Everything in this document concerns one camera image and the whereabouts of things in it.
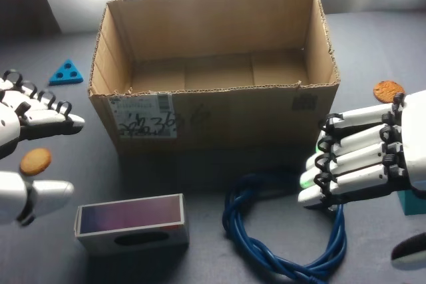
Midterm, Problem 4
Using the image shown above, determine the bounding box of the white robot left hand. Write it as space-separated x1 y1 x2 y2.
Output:
0 69 86 227

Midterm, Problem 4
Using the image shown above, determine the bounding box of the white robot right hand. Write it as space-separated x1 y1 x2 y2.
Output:
298 90 426 270

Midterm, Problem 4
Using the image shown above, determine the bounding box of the blue cable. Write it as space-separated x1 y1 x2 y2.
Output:
222 172 347 284

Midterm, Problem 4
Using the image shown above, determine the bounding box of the open cardboard box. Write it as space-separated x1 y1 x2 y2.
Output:
87 0 341 157

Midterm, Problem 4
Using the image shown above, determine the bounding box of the plain round cookie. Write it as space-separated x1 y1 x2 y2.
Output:
19 148 53 177

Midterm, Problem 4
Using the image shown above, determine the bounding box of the blue triangle block with holes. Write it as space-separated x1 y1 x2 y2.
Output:
49 59 83 86

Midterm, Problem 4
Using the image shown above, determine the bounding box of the chocolate chip cookie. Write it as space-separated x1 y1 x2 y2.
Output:
373 80 406 104

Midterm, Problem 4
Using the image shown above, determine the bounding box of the teal block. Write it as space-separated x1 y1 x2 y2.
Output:
397 189 426 217

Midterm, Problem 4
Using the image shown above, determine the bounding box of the dark brown panel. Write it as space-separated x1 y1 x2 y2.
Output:
0 0 63 37

